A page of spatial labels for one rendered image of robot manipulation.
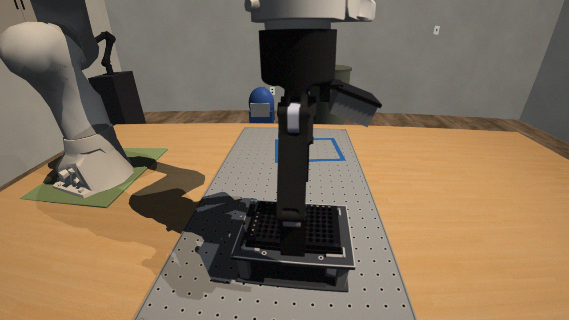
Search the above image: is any blue tape outline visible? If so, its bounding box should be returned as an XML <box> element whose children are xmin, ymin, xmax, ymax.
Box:
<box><xmin>275</xmin><ymin>138</ymin><xmax>345</xmax><ymax>163</ymax></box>

